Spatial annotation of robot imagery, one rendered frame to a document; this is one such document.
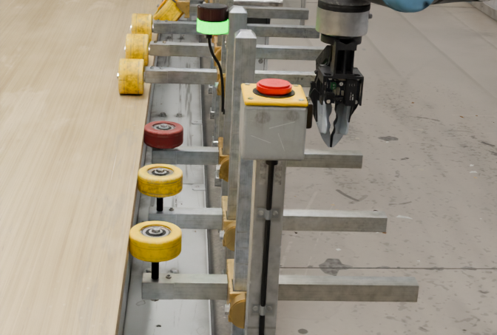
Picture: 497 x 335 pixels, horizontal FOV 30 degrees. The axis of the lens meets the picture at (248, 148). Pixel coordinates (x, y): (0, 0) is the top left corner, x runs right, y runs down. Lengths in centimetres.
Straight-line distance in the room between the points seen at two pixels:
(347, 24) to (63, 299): 67
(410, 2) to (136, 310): 77
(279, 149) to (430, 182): 323
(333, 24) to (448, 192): 263
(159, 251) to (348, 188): 271
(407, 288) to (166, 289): 38
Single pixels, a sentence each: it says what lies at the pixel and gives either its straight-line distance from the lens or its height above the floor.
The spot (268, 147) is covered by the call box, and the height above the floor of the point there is 117.
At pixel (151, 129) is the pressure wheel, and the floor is 91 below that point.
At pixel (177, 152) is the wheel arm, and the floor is 86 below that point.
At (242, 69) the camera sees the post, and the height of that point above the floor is 111.
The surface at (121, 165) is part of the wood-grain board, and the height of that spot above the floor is 90.
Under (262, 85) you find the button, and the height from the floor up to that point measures 123.
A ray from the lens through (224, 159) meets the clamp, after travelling 184.
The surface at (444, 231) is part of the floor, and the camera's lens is 376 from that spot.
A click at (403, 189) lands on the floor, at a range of 412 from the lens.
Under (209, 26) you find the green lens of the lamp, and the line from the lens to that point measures 177.
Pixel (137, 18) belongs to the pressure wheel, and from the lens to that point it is 258.
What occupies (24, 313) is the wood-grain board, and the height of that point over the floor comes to 90.
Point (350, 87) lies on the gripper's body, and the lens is 160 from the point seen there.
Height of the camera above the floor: 151
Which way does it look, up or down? 20 degrees down
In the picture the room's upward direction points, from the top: 3 degrees clockwise
